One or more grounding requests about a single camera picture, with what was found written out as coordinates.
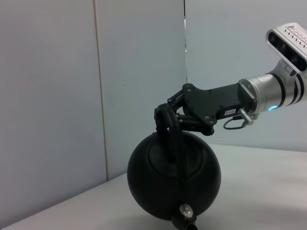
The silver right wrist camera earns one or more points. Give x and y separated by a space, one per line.
290 45

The black round teapot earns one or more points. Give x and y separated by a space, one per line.
153 179

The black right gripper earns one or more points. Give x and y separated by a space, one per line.
211 103

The white partition panel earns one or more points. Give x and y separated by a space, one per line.
48 95
227 48
144 60

